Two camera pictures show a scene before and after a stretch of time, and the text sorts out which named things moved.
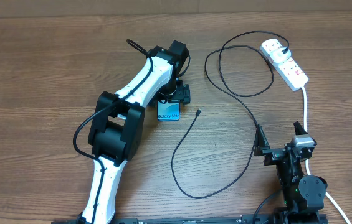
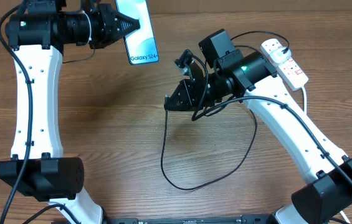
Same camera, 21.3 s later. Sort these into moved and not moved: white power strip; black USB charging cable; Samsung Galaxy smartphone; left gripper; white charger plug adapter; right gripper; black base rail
Moved: Samsung Galaxy smartphone; left gripper; black USB charging cable; right gripper
Not moved: white charger plug adapter; black base rail; white power strip
